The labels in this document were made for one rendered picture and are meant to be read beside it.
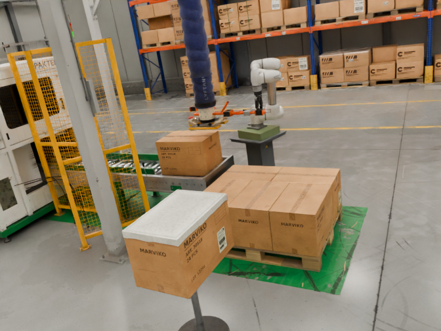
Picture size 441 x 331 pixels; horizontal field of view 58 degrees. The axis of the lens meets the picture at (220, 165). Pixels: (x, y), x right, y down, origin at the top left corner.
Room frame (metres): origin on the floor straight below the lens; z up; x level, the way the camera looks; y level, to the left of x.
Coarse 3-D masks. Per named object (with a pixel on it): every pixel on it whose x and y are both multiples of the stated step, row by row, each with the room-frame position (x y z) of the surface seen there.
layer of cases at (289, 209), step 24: (240, 168) 4.16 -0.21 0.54; (264, 168) 4.04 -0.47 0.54; (288, 168) 3.93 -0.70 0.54; (312, 168) 3.83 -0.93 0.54; (240, 192) 3.51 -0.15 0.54; (264, 192) 3.42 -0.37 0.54; (288, 192) 3.34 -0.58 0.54; (312, 192) 3.26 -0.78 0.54; (336, 192) 3.52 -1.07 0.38; (240, 216) 3.18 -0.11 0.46; (264, 216) 3.07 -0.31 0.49; (288, 216) 2.96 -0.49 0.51; (312, 216) 2.86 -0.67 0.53; (336, 216) 3.47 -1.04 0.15; (240, 240) 3.20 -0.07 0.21; (264, 240) 3.08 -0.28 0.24; (288, 240) 2.97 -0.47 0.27; (312, 240) 2.87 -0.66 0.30
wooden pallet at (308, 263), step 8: (328, 240) 3.23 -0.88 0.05; (240, 248) 3.20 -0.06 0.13; (248, 248) 3.16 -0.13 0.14; (224, 256) 3.29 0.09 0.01; (232, 256) 3.26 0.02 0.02; (240, 256) 3.24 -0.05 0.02; (248, 256) 3.17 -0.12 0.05; (256, 256) 3.13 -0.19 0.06; (264, 256) 3.17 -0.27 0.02; (272, 256) 3.15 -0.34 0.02; (296, 256) 2.94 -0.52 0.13; (304, 256) 2.90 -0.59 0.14; (320, 256) 2.90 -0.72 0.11; (272, 264) 3.06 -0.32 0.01; (280, 264) 3.02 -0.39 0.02; (288, 264) 3.00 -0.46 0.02; (296, 264) 2.98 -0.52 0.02; (304, 264) 2.91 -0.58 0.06; (312, 264) 2.87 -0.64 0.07; (320, 264) 2.89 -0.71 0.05
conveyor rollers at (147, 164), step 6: (108, 162) 5.14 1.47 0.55; (114, 162) 5.11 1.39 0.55; (120, 162) 5.07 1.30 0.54; (126, 162) 5.03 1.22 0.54; (132, 162) 5.00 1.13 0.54; (144, 162) 4.93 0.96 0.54; (150, 162) 4.89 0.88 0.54; (156, 162) 4.85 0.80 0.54; (156, 168) 4.58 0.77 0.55; (156, 174) 4.40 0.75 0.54
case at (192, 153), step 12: (180, 132) 4.57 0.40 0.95; (192, 132) 4.48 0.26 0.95; (204, 132) 4.40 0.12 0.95; (216, 132) 4.34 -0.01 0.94; (156, 144) 4.32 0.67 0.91; (168, 144) 4.25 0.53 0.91; (180, 144) 4.17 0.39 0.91; (192, 144) 4.10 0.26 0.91; (204, 144) 4.07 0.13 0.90; (216, 144) 4.30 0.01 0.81; (168, 156) 4.26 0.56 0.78; (180, 156) 4.18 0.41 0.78; (192, 156) 4.12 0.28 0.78; (204, 156) 4.05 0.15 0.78; (216, 156) 4.26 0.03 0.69; (168, 168) 4.27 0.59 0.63; (180, 168) 4.20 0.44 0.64; (192, 168) 4.13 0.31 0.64; (204, 168) 4.06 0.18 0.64
